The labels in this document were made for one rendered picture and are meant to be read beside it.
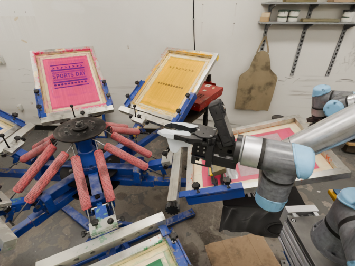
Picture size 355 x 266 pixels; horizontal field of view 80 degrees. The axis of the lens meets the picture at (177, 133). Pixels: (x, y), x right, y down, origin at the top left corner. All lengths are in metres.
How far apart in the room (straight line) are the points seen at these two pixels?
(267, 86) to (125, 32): 2.11
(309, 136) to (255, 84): 2.71
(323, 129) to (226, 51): 2.61
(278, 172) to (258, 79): 2.82
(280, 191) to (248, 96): 2.83
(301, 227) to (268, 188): 0.42
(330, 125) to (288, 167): 0.17
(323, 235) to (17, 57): 4.01
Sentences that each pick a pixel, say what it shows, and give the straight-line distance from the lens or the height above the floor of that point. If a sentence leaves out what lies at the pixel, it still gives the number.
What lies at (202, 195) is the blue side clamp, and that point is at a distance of 1.14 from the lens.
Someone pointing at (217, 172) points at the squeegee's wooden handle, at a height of 1.18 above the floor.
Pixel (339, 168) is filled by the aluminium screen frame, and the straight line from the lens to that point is 1.27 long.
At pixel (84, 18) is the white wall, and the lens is 3.39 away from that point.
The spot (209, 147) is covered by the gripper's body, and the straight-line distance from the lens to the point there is 0.51.
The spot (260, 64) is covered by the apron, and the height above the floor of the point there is 1.23.
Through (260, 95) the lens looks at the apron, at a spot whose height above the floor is 0.79.
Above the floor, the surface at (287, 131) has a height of 1.24.
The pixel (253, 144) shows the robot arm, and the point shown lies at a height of 1.69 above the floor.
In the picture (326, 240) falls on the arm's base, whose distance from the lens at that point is 0.90.
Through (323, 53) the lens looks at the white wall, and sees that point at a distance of 3.57.
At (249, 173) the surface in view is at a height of 1.14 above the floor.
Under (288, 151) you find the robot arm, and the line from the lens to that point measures 0.52.
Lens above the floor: 1.96
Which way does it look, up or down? 32 degrees down
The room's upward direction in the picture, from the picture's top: straight up
